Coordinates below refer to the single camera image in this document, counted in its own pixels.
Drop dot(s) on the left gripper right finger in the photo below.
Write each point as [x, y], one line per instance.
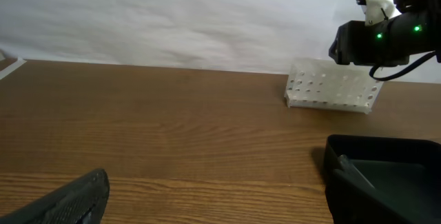
[361, 206]

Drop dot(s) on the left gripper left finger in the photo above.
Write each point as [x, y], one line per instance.
[69, 203]

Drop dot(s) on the clear test tube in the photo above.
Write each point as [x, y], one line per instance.
[353, 169]

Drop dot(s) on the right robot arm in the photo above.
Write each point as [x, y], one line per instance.
[399, 41]

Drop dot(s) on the black tray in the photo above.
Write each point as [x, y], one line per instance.
[396, 148]

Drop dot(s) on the white test tube rack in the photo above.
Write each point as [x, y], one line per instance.
[330, 89]

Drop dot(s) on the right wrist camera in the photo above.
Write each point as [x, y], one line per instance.
[379, 1]

